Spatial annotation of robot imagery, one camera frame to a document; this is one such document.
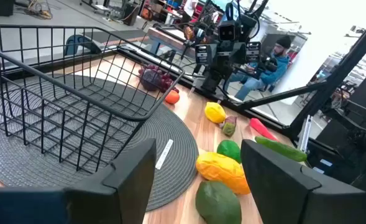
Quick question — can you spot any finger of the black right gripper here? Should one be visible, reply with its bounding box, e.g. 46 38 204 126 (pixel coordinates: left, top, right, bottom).
245 41 262 63
194 43 218 66

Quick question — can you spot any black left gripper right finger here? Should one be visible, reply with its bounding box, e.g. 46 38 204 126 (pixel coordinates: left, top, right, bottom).
240 139 366 224

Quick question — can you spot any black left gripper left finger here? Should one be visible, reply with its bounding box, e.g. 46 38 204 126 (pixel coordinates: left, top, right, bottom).
63 138 157 224

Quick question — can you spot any red grape bunch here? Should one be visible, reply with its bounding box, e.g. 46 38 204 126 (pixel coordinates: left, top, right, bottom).
160 72 180 94

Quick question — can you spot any small orange fruit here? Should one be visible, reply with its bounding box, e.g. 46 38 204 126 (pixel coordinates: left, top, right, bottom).
164 89 181 105

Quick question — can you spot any yellow orange mango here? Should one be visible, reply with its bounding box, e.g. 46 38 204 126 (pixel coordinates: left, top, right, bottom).
195 151 251 196

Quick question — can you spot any purple grape bunch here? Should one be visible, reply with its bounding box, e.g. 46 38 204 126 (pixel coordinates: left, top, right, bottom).
138 63 165 93

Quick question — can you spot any green lime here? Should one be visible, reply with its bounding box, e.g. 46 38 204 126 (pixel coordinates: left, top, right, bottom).
216 139 242 165

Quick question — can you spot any red chili pepper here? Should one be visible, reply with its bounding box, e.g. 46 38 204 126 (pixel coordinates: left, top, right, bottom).
249 117 279 142

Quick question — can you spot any large dark green fruit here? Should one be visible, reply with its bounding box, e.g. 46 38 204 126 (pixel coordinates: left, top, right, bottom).
195 180 242 224

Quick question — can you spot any small purple green vegetable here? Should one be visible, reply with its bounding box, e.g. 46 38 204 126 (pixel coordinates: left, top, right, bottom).
220 115 238 138

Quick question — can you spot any person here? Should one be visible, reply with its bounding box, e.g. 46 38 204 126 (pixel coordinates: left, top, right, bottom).
224 34 292 102
181 0 199 24

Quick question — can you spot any background wooden table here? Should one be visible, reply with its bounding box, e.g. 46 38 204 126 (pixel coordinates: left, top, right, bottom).
145 26 202 60

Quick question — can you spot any white placemat label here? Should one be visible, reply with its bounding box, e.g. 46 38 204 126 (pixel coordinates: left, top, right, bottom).
155 139 174 170

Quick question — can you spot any round grey woven placemat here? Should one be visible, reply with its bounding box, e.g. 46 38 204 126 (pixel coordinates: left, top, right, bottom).
0 74 199 212

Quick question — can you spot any black equipment box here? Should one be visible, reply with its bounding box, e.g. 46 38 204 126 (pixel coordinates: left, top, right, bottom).
305 136 366 194

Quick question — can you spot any black bin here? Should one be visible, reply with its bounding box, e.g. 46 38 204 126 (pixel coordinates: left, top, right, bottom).
122 2 140 26

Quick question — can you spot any blue chair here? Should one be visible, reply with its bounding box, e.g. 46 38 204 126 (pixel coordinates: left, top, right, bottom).
63 34 103 57

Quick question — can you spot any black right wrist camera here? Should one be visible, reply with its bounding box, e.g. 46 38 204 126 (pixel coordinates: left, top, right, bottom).
217 21 237 42

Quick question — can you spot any black rig frame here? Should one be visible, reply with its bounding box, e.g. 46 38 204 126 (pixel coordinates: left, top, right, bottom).
237 11 366 141

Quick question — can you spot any black wire basket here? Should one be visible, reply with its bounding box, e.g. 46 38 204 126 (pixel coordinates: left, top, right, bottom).
0 24 186 174

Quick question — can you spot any floor cable pile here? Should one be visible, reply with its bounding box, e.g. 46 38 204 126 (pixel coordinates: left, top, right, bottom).
22 0 53 20

